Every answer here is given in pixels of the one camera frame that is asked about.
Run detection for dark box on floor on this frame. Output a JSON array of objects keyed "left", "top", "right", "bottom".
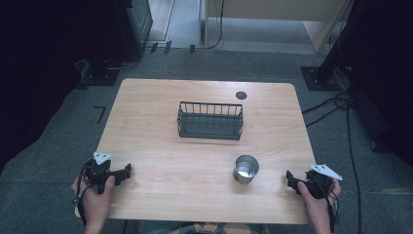
[{"left": 349, "top": 83, "right": 390, "bottom": 139}]

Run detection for hand-held gripper cable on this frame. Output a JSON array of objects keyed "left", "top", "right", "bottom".
[
  {"left": 73, "top": 159, "right": 94, "bottom": 227},
  {"left": 319, "top": 179, "right": 340, "bottom": 234}
]

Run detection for dark cabinet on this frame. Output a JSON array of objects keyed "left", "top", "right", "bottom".
[{"left": 113, "top": 0, "right": 154, "bottom": 60}]

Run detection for person's patterned clothing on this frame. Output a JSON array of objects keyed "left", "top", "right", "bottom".
[{"left": 142, "top": 220, "right": 271, "bottom": 234}]

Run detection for metal cup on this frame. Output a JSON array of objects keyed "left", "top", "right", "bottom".
[{"left": 233, "top": 154, "right": 260, "bottom": 185}]

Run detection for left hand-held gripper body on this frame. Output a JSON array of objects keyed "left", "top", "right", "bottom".
[{"left": 85, "top": 151, "right": 115, "bottom": 195}]

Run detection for person's left hand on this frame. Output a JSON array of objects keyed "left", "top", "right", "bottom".
[{"left": 71, "top": 175, "right": 117, "bottom": 227}]

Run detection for light wooden desk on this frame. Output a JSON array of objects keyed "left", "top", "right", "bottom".
[{"left": 204, "top": 0, "right": 355, "bottom": 55}]

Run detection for right hand-held gripper cable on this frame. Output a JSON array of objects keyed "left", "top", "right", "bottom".
[{"left": 319, "top": 179, "right": 340, "bottom": 234}]

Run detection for black stand base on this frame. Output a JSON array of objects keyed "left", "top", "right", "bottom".
[{"left": 76, "top": 58, "right": 122, "bottom": 88}]

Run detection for black hanging cable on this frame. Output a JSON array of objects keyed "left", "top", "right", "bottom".
[{"left": 206, "top": 0, "right": 226, "bottom": 51}]

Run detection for person's right hand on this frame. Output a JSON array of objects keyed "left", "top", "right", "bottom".
[{"left": 296, "top": 178, "right": 343, "bottom": 226}]

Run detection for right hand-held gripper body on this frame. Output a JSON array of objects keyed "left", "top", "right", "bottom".
[{"left": 303, "top": 164, "right": 344, "bottom": 200}]

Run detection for left hand-held gripper cable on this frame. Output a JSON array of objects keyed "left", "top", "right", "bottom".
[{"left": 73, "top": 159, "right": 94, "bottom": 227}]

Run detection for black floor cables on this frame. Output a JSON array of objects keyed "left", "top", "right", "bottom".
[{"left": 301, "top": 91, "right": 363, "bottom": 234}]

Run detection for black stand with base plate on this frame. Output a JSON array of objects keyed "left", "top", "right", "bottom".
[{"left": 300, "top": 0, "right": 369, "bottom": 92}]

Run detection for black wire basket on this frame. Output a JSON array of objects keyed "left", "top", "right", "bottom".
[{"left": 176, "top": 100, "right": 244, "bottom": 141}]

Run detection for black floor tape corner mark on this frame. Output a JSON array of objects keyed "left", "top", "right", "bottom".
[{"left": 94, "top": 105, "right": 108, "bottom": 125}]

